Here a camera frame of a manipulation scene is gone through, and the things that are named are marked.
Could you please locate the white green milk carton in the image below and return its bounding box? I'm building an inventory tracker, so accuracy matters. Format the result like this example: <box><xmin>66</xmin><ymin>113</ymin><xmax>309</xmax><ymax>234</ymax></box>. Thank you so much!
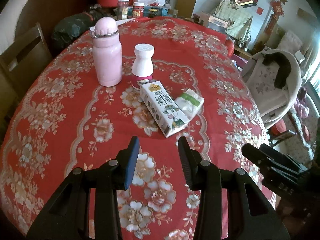
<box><xmin>140</xmin><ymin>81</ymin><xmax>189</xmax><ymax>138</ymax></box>

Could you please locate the dark glass jar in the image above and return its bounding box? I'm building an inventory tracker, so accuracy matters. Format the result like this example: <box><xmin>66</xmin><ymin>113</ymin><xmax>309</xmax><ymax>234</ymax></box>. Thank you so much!
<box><xmin>117</xmin><ymin>0</ymin><xmax>130</xmax><ymax>20</ymax></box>

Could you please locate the red floral tablecloth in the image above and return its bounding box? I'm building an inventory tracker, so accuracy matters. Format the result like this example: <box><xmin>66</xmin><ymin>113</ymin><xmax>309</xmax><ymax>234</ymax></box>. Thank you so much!
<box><xmin>1</xmin><ymin>17</ymin><xmax>266</xmax><ymax>239</ymax></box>

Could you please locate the white pink supplement bottle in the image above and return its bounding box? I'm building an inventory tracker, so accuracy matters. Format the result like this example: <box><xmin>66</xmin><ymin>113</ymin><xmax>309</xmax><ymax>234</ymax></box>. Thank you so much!
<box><xmin>131</xmin><ymin>43</ymin><xmax>155</xmax><ymax>90</ymax></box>

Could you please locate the green white tissue pack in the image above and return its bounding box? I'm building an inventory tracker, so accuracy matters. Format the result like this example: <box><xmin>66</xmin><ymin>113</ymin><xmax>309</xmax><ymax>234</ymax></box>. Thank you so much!
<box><xmin>175</xmin><ymin>88</ymin><xmax>204</xmax><ymax>120</ymax></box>

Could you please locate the red lidded jar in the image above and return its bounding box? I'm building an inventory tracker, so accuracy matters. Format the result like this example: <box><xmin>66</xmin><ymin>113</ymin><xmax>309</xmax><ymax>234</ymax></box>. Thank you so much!
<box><xmin>132</xmin><ymin>2</ymin><xmax>144</xmax><ymax>18</ymax></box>

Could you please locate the pink thermos bottle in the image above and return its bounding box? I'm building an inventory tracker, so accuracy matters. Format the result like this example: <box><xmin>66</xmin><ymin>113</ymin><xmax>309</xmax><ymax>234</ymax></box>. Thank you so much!
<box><xmin>91</xmin><ymin>17</ymin><xmax>122</xmax><ymax>87</ymax></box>

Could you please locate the small chair red cushion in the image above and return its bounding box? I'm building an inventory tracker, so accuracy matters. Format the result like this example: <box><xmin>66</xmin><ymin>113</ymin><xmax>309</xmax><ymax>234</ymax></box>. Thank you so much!
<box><xmin>267</xmin><ymin>119</ymin><xmax>297</xmax><ymax>147</ymax></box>

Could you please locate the red chinese knot decoration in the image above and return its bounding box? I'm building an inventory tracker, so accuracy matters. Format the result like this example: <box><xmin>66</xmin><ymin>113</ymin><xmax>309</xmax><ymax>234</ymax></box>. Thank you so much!
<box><xmin>264</xmin><ymin>1</ymin><xmax>284</xmax><ymax>35</ymax></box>

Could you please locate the wooden chair behind table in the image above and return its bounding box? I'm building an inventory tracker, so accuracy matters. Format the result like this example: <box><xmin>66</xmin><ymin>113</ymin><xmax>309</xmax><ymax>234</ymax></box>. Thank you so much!
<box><xmin>1</xmin><ymin>23</ymin><xmax>52</xmax><ymax>98</ymax></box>

